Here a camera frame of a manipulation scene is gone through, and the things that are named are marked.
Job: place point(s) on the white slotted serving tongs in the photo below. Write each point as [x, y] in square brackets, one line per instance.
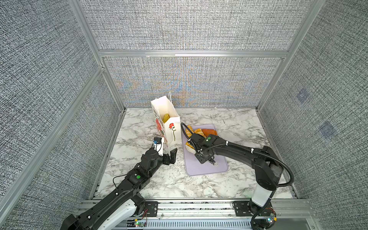
[214, 163]

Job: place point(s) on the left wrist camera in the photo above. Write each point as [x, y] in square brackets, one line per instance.
[158, 145]

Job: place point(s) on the lavender plastic tray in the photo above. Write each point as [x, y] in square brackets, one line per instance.
[194, 167]

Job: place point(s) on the twisted golden bread roll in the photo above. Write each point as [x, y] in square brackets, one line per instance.
[200, 132]

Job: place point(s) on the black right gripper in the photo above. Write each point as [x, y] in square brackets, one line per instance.
[200, 160]

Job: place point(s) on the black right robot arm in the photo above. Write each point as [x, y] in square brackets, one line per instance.
[268, 168]

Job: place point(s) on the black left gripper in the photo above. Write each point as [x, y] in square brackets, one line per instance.
[173, 156]

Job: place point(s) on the white paper bag red flower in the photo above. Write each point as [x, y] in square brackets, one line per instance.
[171, 130]

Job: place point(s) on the small striped croissant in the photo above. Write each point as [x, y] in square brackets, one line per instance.
[190, 148]

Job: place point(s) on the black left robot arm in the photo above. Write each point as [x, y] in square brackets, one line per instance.
[125, 201]

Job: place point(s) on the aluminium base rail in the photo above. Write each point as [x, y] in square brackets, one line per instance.
[195, 214]

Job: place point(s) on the round golden pastry bottom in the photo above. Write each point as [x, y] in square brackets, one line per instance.
[166, 118]

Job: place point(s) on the reddish brown croissant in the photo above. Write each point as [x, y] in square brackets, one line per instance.
[208, 132]

